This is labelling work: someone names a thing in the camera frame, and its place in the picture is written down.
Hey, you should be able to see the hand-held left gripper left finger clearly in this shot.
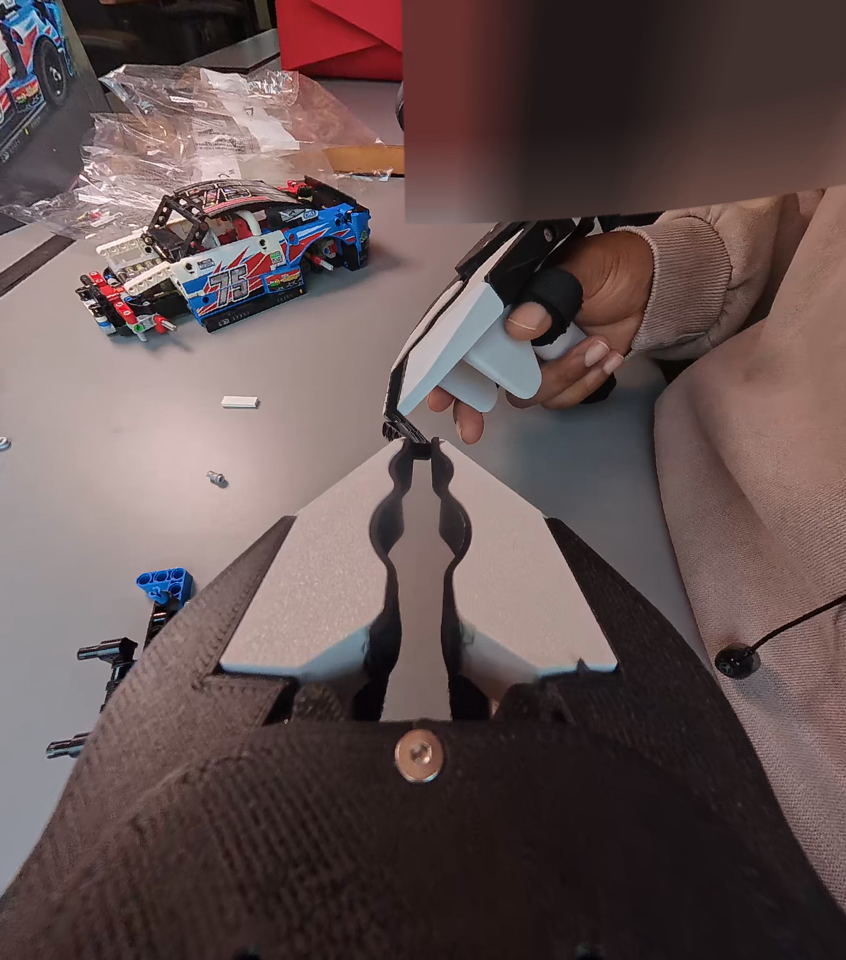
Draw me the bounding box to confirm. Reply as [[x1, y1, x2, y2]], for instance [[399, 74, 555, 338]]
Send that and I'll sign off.
[[219, 438, 405, 723]]

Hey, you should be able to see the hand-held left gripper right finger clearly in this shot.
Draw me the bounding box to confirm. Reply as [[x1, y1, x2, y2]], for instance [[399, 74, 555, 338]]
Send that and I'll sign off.
[[429, 438, 619, 723]]

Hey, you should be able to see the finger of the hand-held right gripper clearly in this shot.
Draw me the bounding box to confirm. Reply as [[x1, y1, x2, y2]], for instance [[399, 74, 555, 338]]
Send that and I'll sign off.
[[396, 279, 505, 418], [381, 258, 469, 444]]

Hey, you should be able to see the black toy beam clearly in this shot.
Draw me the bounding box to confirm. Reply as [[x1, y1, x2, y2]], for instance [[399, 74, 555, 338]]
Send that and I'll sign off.
[[384, 420, 440, 460]]

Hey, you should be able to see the person's right forearm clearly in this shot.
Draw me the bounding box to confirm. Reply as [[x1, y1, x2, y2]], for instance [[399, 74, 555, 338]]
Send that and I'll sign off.
[[614, 183, 844, 363]]

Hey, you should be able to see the grey desk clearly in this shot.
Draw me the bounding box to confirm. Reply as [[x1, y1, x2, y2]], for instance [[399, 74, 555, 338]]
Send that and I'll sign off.
[[0, 56, 720, 960]]

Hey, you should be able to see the person's right hand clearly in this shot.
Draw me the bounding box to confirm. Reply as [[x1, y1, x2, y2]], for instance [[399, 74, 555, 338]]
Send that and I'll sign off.
[[426, 228, 656, 445]]

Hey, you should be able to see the black blue red toy assembly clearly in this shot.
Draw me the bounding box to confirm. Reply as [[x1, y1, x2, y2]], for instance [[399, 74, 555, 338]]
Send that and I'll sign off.
[[46, 567, 196, 759]]

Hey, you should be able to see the brown cardboard piece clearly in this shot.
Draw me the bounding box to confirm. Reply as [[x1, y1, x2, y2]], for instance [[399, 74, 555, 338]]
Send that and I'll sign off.
[[325, 144, 405, 178]]

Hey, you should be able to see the blue white toy race car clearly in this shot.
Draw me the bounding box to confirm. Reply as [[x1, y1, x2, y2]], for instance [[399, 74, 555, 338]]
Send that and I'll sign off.
[[76, 178, 373, 342]]

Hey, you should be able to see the red cardboard box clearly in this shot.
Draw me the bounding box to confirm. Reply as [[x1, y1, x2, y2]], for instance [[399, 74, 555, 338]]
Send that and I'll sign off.
[[275, 0, 403, 81]]

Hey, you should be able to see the clear plastic bag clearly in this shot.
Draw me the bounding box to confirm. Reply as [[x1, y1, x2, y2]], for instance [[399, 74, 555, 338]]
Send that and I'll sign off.
[[0, 63, 386, 241]]

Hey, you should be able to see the black flat strip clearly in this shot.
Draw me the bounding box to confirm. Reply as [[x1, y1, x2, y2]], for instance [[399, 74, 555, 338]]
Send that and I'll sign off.
[[0, 234, 77, 307]]

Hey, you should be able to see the dark toy car set box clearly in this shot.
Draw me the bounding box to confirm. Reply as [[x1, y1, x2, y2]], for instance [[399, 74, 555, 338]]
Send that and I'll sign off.
[[0, 0, 112, 260]]

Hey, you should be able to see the black drawstring cord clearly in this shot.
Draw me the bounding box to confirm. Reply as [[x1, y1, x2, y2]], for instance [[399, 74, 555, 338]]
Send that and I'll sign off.
[[715, 525, 846, 681]]

